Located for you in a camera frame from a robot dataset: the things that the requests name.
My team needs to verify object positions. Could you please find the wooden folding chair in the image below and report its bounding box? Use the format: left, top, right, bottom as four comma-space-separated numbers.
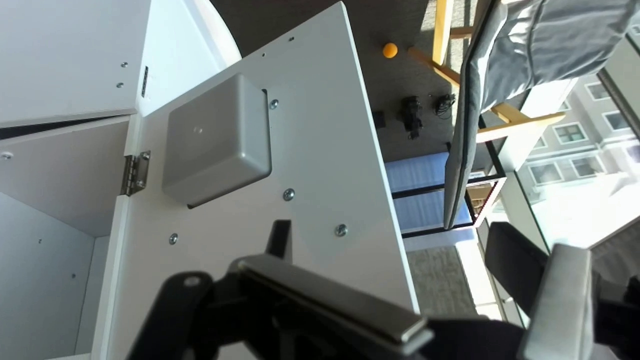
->
405, 0, 640, 232

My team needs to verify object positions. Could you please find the tall white refrigerator door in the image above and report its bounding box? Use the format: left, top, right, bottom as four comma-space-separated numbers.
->
92, 0, 422, 360

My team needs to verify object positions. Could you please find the white toy kitchen unit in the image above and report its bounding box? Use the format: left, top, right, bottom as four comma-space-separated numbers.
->
0, 0, 244, 360

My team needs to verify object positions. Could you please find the small orange ball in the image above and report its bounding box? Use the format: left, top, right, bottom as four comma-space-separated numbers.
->
380, 41, 401, 62

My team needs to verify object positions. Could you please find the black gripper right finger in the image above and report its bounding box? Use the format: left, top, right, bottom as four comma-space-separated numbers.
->
481, 219, 640, 360

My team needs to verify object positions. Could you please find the small black floor clamp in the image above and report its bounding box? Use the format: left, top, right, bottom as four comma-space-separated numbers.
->
431, 93, 459, 116
395, 94, 424, 140

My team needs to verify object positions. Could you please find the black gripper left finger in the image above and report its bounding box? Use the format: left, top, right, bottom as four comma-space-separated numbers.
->
126, 219, 527, 360

